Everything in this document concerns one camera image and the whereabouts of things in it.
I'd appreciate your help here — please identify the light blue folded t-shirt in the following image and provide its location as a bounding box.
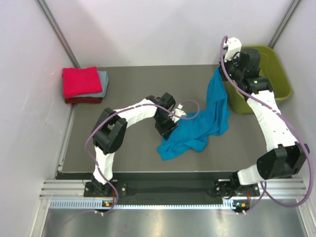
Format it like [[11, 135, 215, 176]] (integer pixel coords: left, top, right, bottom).
[[85, 71, 109, 98]]

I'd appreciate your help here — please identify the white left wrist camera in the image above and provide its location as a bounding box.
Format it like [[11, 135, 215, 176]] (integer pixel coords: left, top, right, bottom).
[[170, 104, 187, 122]]

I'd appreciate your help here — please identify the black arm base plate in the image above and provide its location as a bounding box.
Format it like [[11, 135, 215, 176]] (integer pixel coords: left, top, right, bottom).
[[84, 179, 260, 198]]

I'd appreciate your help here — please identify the right aluminium corner post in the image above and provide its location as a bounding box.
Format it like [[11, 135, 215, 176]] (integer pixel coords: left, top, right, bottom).
[[268, 0, 302, 48]]

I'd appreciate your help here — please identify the turquoise t-shirt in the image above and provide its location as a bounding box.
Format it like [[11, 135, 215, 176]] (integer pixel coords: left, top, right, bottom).
[[157, 68, 230, 160]]

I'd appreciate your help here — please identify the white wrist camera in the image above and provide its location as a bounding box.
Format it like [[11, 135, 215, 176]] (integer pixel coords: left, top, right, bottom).
[[223, 37, 242, 62], [170, 104, 187, 122]]

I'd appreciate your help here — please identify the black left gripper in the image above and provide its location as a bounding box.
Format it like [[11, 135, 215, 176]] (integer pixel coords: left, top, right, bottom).
[[154, 113, 178, 141]]

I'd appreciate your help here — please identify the left aluminium corner post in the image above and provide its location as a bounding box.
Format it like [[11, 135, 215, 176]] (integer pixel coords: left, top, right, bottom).
[[35, 0, 81, 68]]

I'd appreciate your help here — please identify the dark red folded t-shirt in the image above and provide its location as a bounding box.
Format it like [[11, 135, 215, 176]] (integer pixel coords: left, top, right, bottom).
[[65, 97, 103, 104]]

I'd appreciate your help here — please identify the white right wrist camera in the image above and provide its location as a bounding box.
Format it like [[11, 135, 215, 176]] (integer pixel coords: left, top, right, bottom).
[[223, 37, 242, 62]]

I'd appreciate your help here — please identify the aluminium corner post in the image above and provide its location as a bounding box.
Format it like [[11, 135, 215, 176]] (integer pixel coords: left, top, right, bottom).
[[268, 0, 302, 48], [35, 0, 81, 68]]

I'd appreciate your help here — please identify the green plastic basket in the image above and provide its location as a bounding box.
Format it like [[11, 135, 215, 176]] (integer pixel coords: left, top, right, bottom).
[[233, 46, 292, 104]]

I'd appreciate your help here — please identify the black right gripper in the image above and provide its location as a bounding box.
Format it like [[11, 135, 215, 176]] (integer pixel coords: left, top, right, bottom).
[[217, 52, 243, 82]]

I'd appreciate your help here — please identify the aluminium frame rail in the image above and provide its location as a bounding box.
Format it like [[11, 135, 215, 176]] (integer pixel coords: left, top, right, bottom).
[[39, 178, 310, 199]]

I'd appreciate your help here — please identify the grey slotted cable duct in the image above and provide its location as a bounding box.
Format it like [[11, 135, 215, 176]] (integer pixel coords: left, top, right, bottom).
[[49, 199, 248, 210]]

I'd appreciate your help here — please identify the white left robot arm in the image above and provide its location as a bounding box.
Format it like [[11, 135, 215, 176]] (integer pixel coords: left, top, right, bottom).
[[92, 93, 177, 196]]

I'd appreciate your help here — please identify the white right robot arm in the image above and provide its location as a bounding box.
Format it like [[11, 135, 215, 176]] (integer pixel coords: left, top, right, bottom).
[[219, 46, 309, 196]]

